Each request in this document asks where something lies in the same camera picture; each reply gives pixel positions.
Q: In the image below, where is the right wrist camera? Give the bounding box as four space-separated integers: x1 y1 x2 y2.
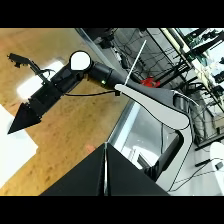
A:
6 52 52 82

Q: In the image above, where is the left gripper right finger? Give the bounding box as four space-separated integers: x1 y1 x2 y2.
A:
105 142 170 197

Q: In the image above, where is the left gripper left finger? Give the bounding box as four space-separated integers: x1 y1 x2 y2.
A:
39 142 107 197

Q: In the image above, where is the black cable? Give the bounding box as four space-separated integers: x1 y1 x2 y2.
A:
63 89 121 98

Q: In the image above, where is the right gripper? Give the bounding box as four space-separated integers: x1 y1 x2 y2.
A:
7 78 65 135

